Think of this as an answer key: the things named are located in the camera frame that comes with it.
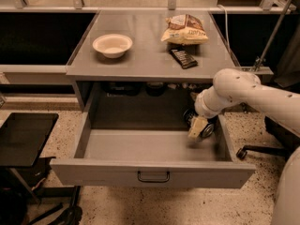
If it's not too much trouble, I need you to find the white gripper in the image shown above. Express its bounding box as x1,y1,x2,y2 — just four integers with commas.
187,87,227,139

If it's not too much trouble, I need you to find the yellow chip bag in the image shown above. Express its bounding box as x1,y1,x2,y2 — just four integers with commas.
161,14,208,45

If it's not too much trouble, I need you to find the blue pepsi can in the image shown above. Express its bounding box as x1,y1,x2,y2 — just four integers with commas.
183,109,216,139

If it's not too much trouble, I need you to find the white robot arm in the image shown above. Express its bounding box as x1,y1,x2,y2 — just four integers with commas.
194,68,300,225

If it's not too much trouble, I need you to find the black office chair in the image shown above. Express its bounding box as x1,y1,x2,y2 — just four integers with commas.
236,117,300,160

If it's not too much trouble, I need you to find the grey counter cabinet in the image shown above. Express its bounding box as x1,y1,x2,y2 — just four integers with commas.
67,8,235,108

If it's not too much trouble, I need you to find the dark chocolate bar wrapper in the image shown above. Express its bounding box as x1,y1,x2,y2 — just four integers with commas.
170,49,198,69

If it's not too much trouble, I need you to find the white paper bowl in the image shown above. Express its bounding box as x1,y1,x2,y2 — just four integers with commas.
93,34,133,59

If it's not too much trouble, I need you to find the black side table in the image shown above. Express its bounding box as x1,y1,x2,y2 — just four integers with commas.
0,112,59,168

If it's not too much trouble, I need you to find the black drawer handle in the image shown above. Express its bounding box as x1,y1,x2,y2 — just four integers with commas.
137,172,171,184

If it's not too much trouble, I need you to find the grey open drawer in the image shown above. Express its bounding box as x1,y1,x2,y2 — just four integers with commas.
50,82,257,189

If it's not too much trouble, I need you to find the white cable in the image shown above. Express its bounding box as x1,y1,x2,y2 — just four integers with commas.
217,4,233,55

